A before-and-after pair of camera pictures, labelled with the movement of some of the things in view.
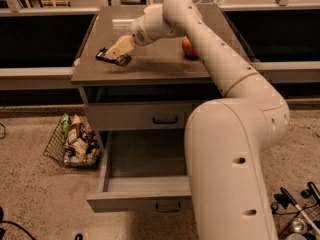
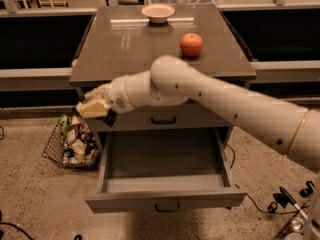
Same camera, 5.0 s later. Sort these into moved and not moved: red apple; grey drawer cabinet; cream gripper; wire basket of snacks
Moved: cream gripper
Not moved: grey drawer cabinet; wire basket of snacks; red apple
